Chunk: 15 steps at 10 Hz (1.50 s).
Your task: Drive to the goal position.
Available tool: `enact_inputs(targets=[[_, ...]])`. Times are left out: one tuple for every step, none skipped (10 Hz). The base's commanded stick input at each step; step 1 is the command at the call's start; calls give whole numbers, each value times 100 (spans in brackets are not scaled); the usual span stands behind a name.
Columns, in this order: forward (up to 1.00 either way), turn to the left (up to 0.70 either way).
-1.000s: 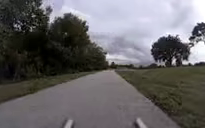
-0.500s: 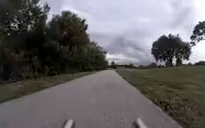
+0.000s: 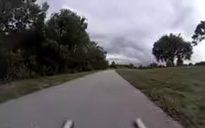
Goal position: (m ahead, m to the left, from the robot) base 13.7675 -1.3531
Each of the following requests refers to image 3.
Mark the distant line of bushes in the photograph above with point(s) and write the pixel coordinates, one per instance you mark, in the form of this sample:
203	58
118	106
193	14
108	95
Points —
133	66

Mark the grey asphalt path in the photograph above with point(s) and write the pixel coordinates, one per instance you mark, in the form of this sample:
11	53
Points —
96	96

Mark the robot's own part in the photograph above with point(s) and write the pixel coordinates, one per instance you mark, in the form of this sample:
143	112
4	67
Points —
68	124
139	123

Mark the large broad tree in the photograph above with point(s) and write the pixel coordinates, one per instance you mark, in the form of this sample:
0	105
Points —
171	48

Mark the row of dark trees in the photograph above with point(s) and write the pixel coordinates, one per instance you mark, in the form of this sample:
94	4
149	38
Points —
33	46

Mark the grass field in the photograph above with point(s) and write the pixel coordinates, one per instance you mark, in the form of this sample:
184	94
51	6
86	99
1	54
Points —
176	86

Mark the grass verge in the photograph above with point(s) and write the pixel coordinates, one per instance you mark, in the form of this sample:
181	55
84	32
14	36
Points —
23	86

